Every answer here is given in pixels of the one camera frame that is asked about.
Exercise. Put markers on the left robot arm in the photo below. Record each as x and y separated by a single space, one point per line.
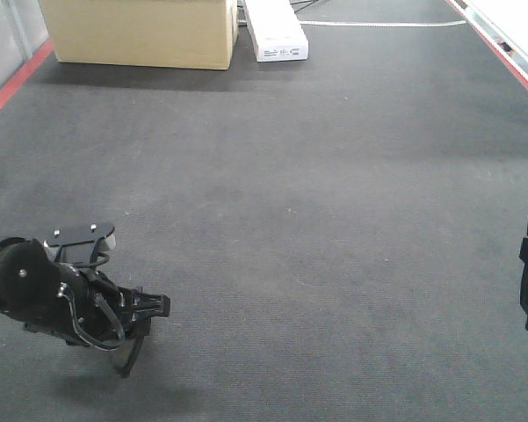
28 277

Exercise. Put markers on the brake pad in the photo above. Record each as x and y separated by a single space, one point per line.
124 357

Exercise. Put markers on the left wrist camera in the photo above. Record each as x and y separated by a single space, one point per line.
82 244

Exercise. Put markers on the white long box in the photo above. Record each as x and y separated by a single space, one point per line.
275 31

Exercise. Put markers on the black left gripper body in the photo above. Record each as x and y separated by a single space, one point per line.
89 310

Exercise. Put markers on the cardboard box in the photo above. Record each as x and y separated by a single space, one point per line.
167 34

